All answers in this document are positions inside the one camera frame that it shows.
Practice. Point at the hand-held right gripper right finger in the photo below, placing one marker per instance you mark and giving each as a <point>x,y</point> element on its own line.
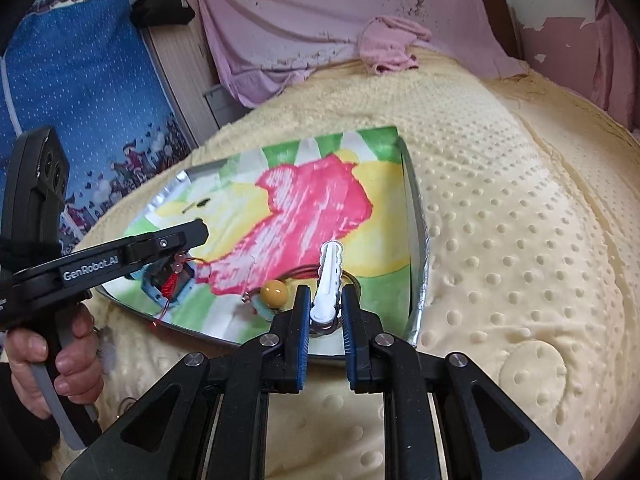
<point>352,345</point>

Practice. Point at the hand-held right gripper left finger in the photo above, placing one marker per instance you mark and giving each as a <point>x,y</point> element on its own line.
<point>300,340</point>

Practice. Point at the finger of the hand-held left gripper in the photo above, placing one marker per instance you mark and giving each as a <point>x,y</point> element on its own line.
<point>170,242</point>

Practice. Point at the white hair clip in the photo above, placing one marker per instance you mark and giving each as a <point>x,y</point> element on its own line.
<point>327,280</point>

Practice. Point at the colourful cartoon tray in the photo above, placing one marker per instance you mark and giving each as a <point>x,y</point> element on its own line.
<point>417,240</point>

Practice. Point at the person's left hand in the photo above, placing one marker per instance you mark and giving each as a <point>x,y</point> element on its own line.
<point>75,365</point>

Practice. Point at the colourful painted paper sheet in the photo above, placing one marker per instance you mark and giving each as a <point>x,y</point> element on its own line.
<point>310,200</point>

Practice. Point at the blue printed cloth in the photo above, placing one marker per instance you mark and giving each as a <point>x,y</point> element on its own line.
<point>85,85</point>

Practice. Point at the yellow dotted blanket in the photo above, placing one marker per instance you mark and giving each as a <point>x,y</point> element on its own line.
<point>500,210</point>

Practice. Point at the black bag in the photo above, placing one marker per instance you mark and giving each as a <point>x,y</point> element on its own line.
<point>160,7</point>

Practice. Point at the pink sheet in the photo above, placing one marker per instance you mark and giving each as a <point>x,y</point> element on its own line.
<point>300,20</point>

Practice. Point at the pink towel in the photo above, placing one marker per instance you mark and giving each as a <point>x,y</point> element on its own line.
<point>390,42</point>

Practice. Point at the dark brown board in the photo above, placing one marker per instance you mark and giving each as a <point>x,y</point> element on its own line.
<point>495,20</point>

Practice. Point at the pink curtain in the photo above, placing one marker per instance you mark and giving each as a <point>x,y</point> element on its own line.
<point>615,60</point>

